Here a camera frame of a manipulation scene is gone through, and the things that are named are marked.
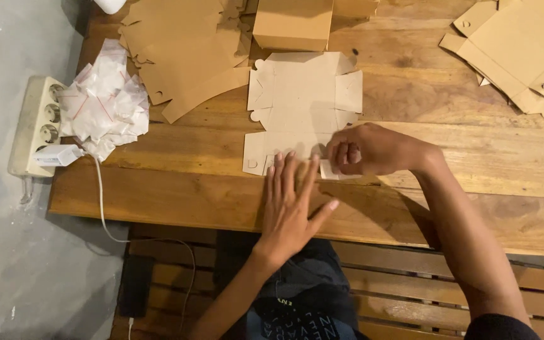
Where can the person's right hand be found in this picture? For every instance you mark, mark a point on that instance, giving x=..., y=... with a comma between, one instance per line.
x=380, y=150

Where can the white charger plug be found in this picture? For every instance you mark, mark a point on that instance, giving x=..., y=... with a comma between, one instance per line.
x=57, y=155

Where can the folded brown cardboard box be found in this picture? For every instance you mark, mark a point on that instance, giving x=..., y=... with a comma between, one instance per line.
x=354, y=7
x=293, y=23

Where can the pale cardboard box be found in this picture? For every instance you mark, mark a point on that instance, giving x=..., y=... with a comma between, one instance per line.
x=300, y=94

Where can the person's dark clothing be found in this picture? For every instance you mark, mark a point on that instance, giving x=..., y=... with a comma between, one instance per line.
x=309, y=292

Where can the cream power strip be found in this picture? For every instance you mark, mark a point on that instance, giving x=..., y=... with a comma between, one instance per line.
x=33, y=127

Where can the wooden slatted bench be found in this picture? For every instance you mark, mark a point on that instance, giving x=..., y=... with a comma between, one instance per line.
x=418, y=288

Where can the heap of clear zip bags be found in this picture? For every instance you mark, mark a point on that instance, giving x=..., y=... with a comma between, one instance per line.
x=104, y=101

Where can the pile of brown cardboard blanks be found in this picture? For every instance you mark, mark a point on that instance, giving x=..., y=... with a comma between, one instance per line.
x=522, y=52
x=187, y=47

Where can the person's right fingers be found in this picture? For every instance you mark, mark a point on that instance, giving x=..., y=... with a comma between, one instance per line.
x=345, y=153

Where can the person's left hand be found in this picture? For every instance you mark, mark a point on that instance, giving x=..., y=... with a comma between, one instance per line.
x=287, y=222

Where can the black phone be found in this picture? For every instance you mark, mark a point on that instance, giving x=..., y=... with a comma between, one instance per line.
x=137, y=285

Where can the white rounded object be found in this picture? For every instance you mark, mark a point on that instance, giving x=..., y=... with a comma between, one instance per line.
x=109, y=4

